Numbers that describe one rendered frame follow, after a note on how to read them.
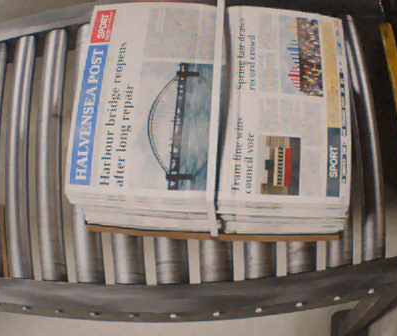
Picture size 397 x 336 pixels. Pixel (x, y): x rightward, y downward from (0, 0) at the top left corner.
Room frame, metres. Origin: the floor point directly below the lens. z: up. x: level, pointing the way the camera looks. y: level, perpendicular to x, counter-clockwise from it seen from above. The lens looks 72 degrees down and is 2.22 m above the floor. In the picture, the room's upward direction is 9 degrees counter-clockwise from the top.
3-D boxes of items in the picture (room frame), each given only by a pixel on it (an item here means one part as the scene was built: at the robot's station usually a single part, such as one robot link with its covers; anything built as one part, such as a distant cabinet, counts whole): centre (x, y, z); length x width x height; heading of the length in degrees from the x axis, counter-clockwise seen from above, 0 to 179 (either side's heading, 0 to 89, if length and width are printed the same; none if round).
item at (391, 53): (0.45, -0.36, 0.81); 0.43 x 0.03 x 0.02; 174
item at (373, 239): (0.47, -0.28, 0.78); 0.47 x 0.05 x 0.05; 174
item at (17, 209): (0.53, 0.30, 0.78); 0.47 x 0.05 x 0.05; 174
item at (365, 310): (0.21, -0.32, 0.34); 0.06 x 0.06 x 0.68; 84
